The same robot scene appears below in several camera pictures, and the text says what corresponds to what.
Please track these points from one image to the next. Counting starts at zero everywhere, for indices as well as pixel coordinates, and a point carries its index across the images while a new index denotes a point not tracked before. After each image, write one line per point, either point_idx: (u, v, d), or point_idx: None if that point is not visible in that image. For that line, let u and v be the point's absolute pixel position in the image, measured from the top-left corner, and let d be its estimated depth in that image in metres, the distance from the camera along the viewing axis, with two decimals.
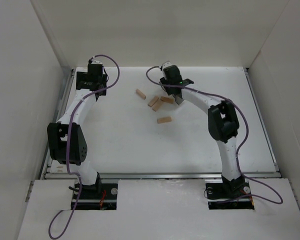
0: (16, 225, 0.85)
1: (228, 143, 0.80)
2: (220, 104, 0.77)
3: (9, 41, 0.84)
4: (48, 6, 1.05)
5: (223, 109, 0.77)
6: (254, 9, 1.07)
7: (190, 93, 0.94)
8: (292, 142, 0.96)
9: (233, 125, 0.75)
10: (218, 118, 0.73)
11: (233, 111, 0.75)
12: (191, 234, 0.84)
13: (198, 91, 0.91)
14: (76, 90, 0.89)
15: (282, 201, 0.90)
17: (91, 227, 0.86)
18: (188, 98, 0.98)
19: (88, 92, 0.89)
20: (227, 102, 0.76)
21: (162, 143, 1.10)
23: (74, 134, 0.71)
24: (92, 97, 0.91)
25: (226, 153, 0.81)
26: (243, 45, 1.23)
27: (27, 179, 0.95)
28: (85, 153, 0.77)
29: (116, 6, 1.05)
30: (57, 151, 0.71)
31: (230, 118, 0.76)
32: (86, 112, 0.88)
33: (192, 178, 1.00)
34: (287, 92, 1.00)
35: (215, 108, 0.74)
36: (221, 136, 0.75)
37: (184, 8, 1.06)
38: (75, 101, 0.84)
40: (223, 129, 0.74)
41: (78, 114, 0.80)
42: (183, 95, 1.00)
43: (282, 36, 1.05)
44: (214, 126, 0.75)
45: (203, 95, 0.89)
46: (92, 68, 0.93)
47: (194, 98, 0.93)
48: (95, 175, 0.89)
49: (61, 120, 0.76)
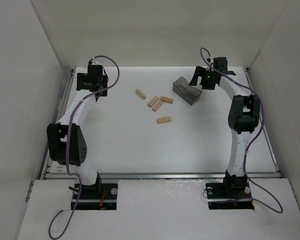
0: (16, 225, 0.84)
1: (239, 136, 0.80)
2: (248, 98, 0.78)
3: (9, 40, 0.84)
4: (49, 6, 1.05)
5: (249, 104, 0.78)
6: (254, 11, 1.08)
7: (227, 81, 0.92)
8: (292, 142, 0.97)
9: (252, 121, 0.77)
10: (239, 107, 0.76)
11: (257, 107, 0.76)
12: (191, 234, 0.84)
13: (235, 81, 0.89)
14: (76, 91, 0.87)
15: (282, 211, 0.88)
17: (91, 227, 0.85)
18: (224, 86, 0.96)
19: (87, 92, 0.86)
20: (255, 97, 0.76)
21: (164, 143, 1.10)
23: (73, 135, 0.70)
24: (92, 98, 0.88)
25: (236, 146, 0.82)
26: (243, 45, 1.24)
27: (27, 179, 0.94)
28: (85, 154, 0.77)
29: (117, 7, 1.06)
30: (57, 152, 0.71)
31: (251, 113, 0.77)
32: (86, 113, 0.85)
33: (207, 178, 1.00)
34: (287, 92, 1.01)
35: (241, 97, 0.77)
36: (235, 125, 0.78)
37: (184, 9, 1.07)
38: (74, 102, 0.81)
40: (239, 119, 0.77)
41: (78, 114, 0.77)
42: (221, 83, 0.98)
43: (282, 37, 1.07)
44: (233, 113, 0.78)
45: (238, 85, 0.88)
46: (92, 68, 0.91)
47: (229, 87, 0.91)
48: (95, 176, 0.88)
49: (60, 120, 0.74)
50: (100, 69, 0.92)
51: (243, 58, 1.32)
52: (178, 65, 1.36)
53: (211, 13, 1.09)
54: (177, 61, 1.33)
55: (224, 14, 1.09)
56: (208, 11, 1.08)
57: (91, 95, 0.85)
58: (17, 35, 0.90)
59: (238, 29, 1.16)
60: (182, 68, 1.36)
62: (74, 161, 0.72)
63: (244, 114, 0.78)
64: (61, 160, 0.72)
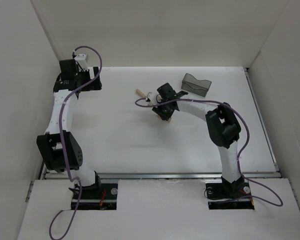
0: (16, 226, 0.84)
1: (229, 149, 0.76)
2: (218, 109, 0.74)
3: (9, 41, 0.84)
4: (48, 6, 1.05)
5: (221, 114, 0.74)
6: (254, 10, 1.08)
7: (186, 103, 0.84)
8: (292, 142, 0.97)
9: (234, 128, 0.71)
10: (216, 123, 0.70)
11: (232, 114, 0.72)
12: (191, 234, 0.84)
13: (194, 99, 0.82)
14: (54, 93, 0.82)
15: (283, 204, 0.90)
17: (92, 226, 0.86)
18: (186, 109, 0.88)
19: (67, 92, 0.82)
20: (225, 106, 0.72)
21: (162, 143, 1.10)
23: (66, 140, 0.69)
24: (73, 96, 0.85)
25: (228, 158, 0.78)
26: (243, 45, 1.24)
27: (27, 179, 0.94)
28: (81, 157, 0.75)
29: (117, 7, 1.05)
30: (52, 161, 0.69)
31: (229, 121, 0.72)
32: (71, 114, 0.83)
33: (192, 178, 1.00)
34: (287, 93, 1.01)
35: (212, 113, 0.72)
36: (223, 141, 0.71)
37: (184, 8, 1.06)
38: (57, 107, 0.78)
40: (223, 133, 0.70)
41: (65, 119, 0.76)
42: (180, 107, 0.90)
43: (283, 37, 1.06)
44: (214, 132, 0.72)
45: (200, 102, 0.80)
46: (65, 65, 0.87)
47: (191, 108, 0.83)
48: (94, 174, 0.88)
49: (48, 130, 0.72)
50: (75, 64, 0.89)
51: (243, 58, 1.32)
52: (179, 66, 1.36)
53: (211, 13, 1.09)
54: (177, 61, 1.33)
55: (224, 14, 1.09)
56: (207, 12, 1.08)
57: (71, 95, 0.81)
58: (17, 35, 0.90)
59: (238, 29, 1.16)
60: (182, 68, 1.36)
62: (73, 165, 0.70)
63: (224, 126, 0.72)
64: (60, 168, 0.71)
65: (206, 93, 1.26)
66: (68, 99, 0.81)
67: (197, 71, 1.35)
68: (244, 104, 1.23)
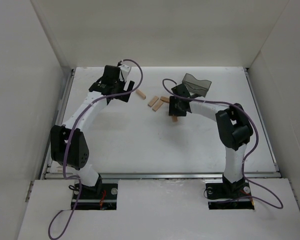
0: (16, 226, 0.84)
1: (237, 151, 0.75)
2: (229, 110, 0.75)
3: (8, 40, 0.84)
4: (48, 6, 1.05)
5: (232, 115, 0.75)
6: (254, 10, 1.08)
7: (198, 103, 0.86)
8: (292, 141, 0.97)
9: (245, 130, 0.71)
10: (227, 123, 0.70)
11: (243, 116, 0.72)
12: (191, 234, 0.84)
13: (206, 100, 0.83)
14: (88, 91, 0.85)
15: (283, 206, 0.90)
17: (91, 226, 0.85)
18: (197, 110, 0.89)
19: (99, 95, 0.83)
20: (236, 108, 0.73)
21: (162, 143, 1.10)
23: (75, 141, 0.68)
24: (103, 102, 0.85)
25: (233, 159, 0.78)
26: (243, 45, 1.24)
27: (27, 179, 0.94)
28: (86, 159, 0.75)
29: (117, 6, 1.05)
30: (57, 153, 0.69)
31: (240, 123, 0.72)
32: (94, 117, 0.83)
33: (192, 178, 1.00)
34: (288, 92, 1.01)
35: (223, 112, 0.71)
36: (233, 143, 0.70)
37: (184, 9, 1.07)
38: (83, 105, 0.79)
40: (234, 134, 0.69)
41: (84, 119, 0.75)
42: (191, 107, 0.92)
43: (283, 37, 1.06)
44: (224, 132, 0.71)
45: (211, 103, 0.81)
46: (109, 70, 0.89)
47: (203, 108, 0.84)
48: (96, 177, 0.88)
49: (65, 123, 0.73)
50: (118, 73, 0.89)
51: (243, 58, 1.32)
52: (178, 66, 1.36)
53: (211, 13, 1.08)
54: (177, 61, 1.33)
55: (224, 14, 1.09)
56: (207, 12, 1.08)
57: (102, 99, 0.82)
58: (17, 35, 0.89)
59: (238, 29, 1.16)
60: (181, 68, 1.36)
62: (74, 164, 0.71)
63: (235, 127, 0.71)
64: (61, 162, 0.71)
65: (206, 93, 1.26)
66: (97, 102, 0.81)
67: (197, 71, 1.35)
68: (244, 104, 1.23)
